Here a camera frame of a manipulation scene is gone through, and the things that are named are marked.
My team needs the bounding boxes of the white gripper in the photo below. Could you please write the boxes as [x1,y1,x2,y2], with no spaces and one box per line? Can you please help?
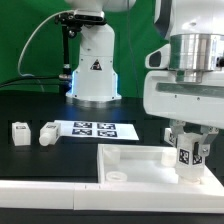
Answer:
[143,71,224,157]

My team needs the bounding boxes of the grey camera cable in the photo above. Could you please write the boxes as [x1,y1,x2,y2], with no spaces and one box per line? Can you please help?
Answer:
[17,9,73,93]

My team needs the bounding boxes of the black camera on stand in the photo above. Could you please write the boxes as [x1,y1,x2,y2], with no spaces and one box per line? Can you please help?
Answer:
[54,10,106,94]

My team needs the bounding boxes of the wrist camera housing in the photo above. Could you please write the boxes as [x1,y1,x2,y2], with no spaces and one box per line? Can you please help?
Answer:
[145,44,171,70]

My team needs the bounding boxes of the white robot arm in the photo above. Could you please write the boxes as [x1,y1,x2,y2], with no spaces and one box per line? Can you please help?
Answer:
[65,0,224,146]

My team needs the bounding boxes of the white square tabletop part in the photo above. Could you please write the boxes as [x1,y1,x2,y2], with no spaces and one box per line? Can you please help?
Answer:
[97,144,219,186]

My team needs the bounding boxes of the paper sheet with markers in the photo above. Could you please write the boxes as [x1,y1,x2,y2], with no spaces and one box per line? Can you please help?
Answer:
[57,120,138,140]

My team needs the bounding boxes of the black base cables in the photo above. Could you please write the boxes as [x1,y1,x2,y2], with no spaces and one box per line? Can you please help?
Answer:
[0,75,73,90]

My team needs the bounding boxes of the white L-shaped fence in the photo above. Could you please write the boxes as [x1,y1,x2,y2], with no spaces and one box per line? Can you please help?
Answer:
[0,150,224,215]

